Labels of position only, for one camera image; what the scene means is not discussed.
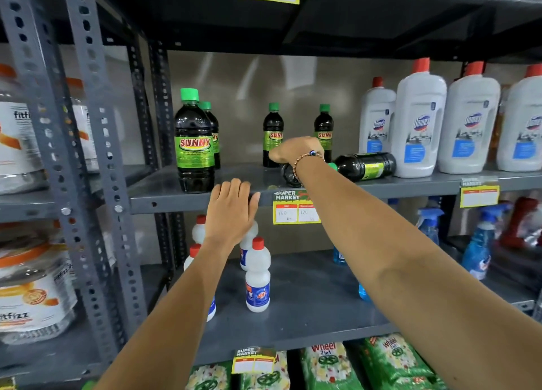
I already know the person's right hand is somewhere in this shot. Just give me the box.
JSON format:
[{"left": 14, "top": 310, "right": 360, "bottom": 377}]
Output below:
[{"left": 268, "top": 137, "right": 326, "bottom": 165}]

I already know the person's left hand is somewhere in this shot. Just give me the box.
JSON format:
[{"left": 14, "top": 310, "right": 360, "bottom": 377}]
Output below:
[{"left": 204, "top": 178, "right": 261, "bottom": 251}]

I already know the dark bottle green label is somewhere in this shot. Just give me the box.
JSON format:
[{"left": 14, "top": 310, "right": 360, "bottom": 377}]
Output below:
[
  {"left": 281, "top": 163, "right": 303, "bottom": 188},
  {"left": 328, "top": 152, "right": 397, "bottom": 182}
]

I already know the person's right forearm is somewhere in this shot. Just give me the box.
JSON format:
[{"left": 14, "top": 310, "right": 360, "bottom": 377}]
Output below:
[{"left": 294, "top": 156, "right": 542, "bottom": 390}]

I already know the person's left forearm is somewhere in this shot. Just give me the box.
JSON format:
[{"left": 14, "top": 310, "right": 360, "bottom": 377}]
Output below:
[{"left": 94, "top": 236, "right": 239, "bottom": 390}]

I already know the small white bottle red cap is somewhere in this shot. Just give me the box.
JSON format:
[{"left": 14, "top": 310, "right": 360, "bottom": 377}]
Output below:
[
  {"left": 239, "top": 220, "right": 259, "bottom": 272},
  {"left": 191, "top": 214, "right": 207, "bottom": 245},
  {"left": 183, "top": 244, "right": 217, "bottom": 323},
  {"left": 245, "top": 237, "right": 272, "bottom": 313}
]

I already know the large dark bottle green cap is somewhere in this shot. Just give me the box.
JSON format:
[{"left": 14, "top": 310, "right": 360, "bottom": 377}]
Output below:
[{"left": 174, "top": 88, "right": 216, "bottom": 194}]

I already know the large white bottle red cap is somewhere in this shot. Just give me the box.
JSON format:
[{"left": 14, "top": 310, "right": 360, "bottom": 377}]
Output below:
[
  {"left": 390, "top": 57, "right": 448, "bottom": 179},
  {"left": 496, "top": 63, "right": 542, "bottom": 173},
  {"left": 359, "top": 76, "right": 397, "bottom": 154},
  {"left": 437, "top": 61, "right": 501, "bottom": 175}
]

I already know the grey metal shelving rack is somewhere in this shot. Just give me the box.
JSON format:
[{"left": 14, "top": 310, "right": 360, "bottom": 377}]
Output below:
[
  {"left": 63, "top": 0, "right": 542, "bottom": 390},
  {"left": 0, "top": 0, "right": 154, "bottom": 390}
]

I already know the clear jar orange lid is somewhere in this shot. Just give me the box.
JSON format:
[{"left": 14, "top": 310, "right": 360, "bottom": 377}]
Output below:
[
  {"left": 0, "top": 236, "right": 78, "bottom": 345},
  {"left": 65, "top": 77, "right": 101, "bottom": 173},
  {"left": 0, "top": 63, "right": 46, "bottom": 195}
]

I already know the blue spray bottle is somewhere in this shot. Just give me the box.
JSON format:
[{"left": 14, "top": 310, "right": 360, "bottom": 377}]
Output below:
[
  {"left": 416, "top": 207, "right": 445, "bottom": 246},
  {"left": 461, "top": 209, "right": 503, "bottom": 281}
]

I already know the green detergent packet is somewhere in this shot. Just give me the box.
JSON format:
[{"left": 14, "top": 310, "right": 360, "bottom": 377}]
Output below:
[
  {"left": 359, "top": 333, "right": 437, "bottom": 390},
  {"left": 301, "top": 342, "right": 365, "bottom": 390},
  {"left": 185, "top": 361, "right": 232, "bottom": 390},
  {"left": 241, "top": 351, "right": 291, "bottom": 390}
]

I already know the red spray bottle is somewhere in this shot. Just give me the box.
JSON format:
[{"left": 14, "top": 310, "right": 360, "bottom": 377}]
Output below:
[{"left": 499, "top": 197, "right": 539, "bottom": 249}]

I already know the beaded bracelet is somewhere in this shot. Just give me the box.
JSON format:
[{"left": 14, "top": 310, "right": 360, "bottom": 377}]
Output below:
[{"left": 292, "top": 150, "right": 327, "bottom": 183}]

